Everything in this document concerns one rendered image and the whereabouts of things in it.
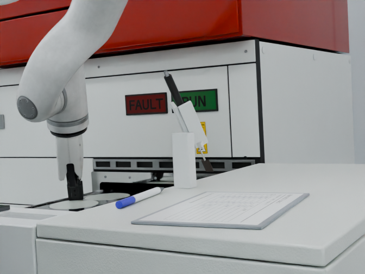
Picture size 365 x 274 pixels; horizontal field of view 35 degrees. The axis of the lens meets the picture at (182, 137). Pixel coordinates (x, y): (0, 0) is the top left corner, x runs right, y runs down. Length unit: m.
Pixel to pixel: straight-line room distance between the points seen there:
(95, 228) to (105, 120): 0.80
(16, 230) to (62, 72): 0.38
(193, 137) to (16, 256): 0.32
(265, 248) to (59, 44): 0.62
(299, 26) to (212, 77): 0.31
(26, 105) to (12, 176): 0.61
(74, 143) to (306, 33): 0.67
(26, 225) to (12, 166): 0.96
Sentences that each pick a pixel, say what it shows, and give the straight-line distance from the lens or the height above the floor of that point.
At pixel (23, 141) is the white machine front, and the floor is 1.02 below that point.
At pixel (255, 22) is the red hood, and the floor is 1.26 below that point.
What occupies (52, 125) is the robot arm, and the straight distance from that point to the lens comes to 1.17.
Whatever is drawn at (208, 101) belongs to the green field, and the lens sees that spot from 1.25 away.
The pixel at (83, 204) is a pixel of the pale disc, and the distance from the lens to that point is 1.21.
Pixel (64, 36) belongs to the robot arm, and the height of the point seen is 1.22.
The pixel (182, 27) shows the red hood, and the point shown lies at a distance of 1.24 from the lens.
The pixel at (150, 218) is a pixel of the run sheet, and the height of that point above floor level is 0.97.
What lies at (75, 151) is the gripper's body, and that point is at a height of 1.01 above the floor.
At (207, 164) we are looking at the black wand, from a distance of 0.95.
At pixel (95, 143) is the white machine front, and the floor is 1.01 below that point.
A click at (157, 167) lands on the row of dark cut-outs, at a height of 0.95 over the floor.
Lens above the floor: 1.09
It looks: 3 degrees down
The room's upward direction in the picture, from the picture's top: 3 degrees counter-clockwise
